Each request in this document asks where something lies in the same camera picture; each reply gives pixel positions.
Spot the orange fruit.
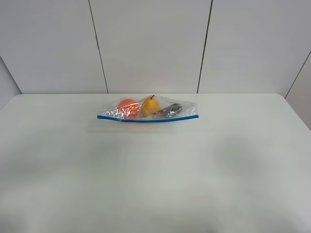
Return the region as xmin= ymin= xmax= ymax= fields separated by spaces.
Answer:
xmin=118 ymin=99 xmax=140 ymax=119

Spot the yellow pear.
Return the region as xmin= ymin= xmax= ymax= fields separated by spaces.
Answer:
xmin=141 ymin=95 xmax=160 ymax=117

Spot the dark purple eggplant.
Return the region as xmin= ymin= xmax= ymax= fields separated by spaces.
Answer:
xmin=153 ymin=103 xmax=182 ymax=119

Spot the clear zip bag blue seal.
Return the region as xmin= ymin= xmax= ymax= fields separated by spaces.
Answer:
xmin=97 ymin=95 xmax=199 ymax=123

